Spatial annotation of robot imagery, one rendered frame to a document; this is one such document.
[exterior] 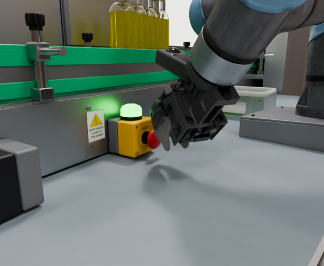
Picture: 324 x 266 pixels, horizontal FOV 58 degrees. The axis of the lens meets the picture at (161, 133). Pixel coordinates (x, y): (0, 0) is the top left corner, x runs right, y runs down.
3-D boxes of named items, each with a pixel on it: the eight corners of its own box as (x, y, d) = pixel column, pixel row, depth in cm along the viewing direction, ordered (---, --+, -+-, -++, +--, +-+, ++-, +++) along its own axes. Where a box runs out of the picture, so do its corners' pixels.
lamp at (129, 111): (129, 115, 62) (129, 101, 62) (146, 117, 60) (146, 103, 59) (115, 119, 59) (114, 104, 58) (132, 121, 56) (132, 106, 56)
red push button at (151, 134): (149, 125, 60) (163, 127, 58) (149, 144, 61) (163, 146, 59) (137, 129, 56) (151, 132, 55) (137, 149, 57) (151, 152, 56)
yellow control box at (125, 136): (130, 145, 66) (129, 114, 64) (157, 151, 62) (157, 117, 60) (108, 154, 60) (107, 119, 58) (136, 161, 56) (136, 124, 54)
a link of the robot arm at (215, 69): (192, 18, 35) (245, 22, 38) (178, 47, 38) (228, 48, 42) (217, 65, 31) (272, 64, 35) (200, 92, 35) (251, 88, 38)
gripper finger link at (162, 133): (153, 163, 52) (170, 138, 45) (144, 135, 55) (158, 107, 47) (168, 161, 53) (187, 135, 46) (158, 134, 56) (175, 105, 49)
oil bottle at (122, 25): (123, 79, 88) (120, 3, 82) (137, 80, 85) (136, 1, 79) (110, 81, 83) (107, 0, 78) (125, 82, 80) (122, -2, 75)
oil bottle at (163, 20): (156, 76, 102) (156, 11, 96) (169, 77, 99) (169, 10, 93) (146, 77, 97) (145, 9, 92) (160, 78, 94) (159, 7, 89)
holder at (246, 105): (205, 106, 119) (205, 87, 117) (275, 113, 104) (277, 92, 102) (184, 113, 105) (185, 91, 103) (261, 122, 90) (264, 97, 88)
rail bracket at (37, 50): (49, 100, 49) (40, 15, 45) (78, 104, 45) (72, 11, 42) (27, 103, 46) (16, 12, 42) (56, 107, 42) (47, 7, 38)
